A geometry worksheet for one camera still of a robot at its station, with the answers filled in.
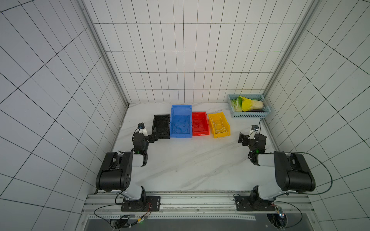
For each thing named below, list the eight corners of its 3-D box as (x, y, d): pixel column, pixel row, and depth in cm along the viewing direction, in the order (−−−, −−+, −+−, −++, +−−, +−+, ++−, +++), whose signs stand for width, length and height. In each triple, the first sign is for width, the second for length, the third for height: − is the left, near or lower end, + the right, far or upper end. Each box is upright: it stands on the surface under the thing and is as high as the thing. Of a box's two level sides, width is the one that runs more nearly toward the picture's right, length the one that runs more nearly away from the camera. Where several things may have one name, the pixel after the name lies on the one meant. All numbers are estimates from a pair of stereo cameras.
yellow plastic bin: (213, 140, 99) (215, 134, 93) (206, 119, 110) (208, 114, 105) (230, 137, 100) (233, 131, 95) (222, 117, 112) (223, 111, 106)
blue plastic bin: (169, 139, 100) (168, 131, 92) (172, 111, 116) (171, 103, 108) (192, 139, 100) (192, 131, 92) (191, 112, 116) (191, 103, 108)
